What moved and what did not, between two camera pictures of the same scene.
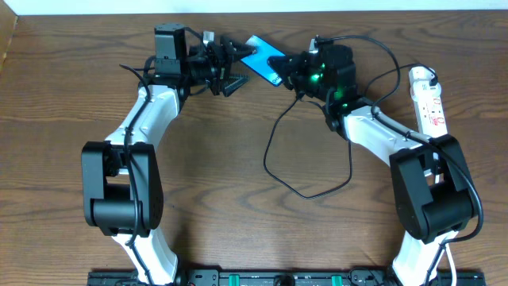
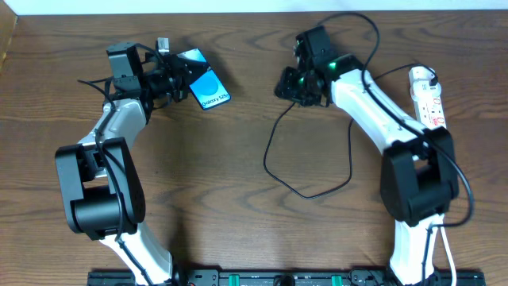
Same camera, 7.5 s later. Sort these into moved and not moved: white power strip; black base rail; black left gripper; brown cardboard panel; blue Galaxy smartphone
Moved: blue Galaxy smartphone; black left gripper
Not moved: black base rail; brown cardboard panel; white power strip
